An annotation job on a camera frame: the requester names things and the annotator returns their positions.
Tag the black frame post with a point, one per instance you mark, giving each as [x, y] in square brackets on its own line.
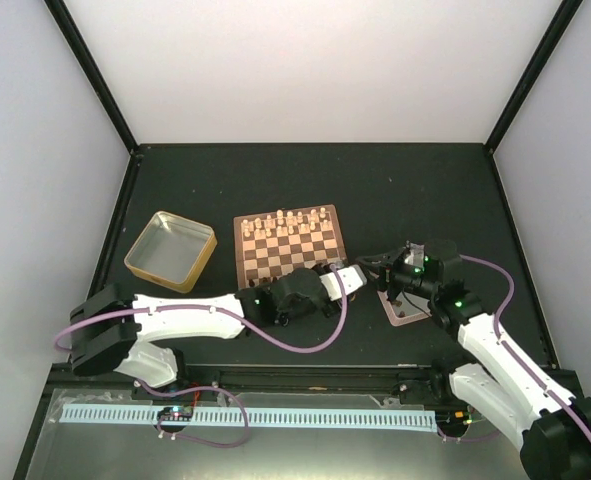
[59, 11]
[547, 45]

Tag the small circuit board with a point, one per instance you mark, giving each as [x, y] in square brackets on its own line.
[175, 413]

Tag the wooden chess board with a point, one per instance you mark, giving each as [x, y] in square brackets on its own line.
[275, 257]

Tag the white knight right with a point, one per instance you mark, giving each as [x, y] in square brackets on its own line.
[313, 216]

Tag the pink metal tin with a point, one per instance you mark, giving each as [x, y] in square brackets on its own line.
[407, 308]

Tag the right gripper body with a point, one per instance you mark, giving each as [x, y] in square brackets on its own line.
[395, 277]

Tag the black frame post left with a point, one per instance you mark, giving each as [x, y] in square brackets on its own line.
[59, 11]

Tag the gold metal tin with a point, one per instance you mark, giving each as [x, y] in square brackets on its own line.
[171, 251]

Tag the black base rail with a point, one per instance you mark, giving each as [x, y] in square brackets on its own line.
[412, 384]

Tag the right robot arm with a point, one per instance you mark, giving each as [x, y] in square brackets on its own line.
[547, 423]

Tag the black frame post right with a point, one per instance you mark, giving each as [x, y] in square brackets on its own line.
[547, 45]

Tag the blue cable duct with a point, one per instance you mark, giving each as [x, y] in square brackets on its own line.
[295, 418]

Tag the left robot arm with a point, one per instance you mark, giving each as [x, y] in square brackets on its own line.
[125, 339]

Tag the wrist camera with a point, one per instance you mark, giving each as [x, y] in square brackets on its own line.
[414, 256]
[351, 278]

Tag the white knight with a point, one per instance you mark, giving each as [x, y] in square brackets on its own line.
[258, 225]
[313, 216]

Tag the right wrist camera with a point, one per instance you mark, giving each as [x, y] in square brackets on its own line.
[414, 256]

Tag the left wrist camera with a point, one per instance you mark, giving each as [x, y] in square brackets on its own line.
[351, 278]

